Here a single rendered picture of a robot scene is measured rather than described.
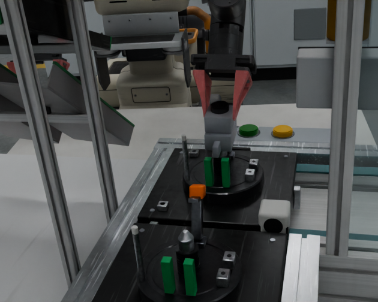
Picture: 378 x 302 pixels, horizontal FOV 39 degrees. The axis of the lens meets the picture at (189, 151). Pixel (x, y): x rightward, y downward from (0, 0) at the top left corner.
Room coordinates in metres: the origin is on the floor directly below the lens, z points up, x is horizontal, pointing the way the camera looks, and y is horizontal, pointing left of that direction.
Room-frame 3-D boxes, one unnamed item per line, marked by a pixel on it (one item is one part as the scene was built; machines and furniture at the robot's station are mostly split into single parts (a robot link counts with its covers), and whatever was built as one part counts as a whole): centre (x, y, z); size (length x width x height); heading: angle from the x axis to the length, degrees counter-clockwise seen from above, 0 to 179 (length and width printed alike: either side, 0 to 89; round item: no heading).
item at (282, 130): (0.99, -0.19, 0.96); 0.04 x 0.04 x 0.02
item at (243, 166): (0.81, -0.05, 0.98); 0.14 x 0.14 x 0.02
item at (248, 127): (1.01, -0.13, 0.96); 0.04 x 0.04 x 0.02
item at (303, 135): (0.99, -0.19, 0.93); 0.21 x 0.07 x 0.06; 74
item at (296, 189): (0.77, -0.18, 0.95); 0.01 x 0.01 x 0.04; 74
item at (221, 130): (0.80, -0.05, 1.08); 0.08 x 0.04 x 0.07; 164
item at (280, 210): (0.69, -0.12, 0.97); 0.05 x 0.05 x 0.04; 74
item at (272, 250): (0.56, 0.01, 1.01); 0.24 x 0.24 x 0.13; 74
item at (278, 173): (0.81, -0.05, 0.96); 0.24 x 0.24 x 0.02; 74
